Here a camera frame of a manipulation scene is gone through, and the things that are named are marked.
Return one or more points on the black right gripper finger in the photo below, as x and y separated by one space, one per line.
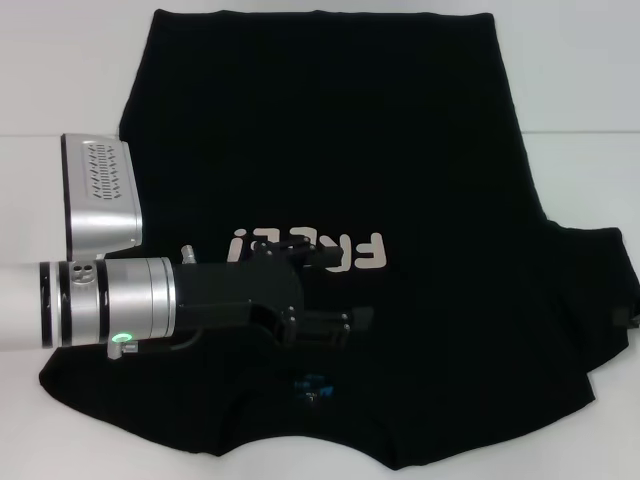
627 319

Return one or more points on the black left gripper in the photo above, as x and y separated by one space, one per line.
240 290

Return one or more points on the black t-shirt with FREE print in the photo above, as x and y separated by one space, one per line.
350 125

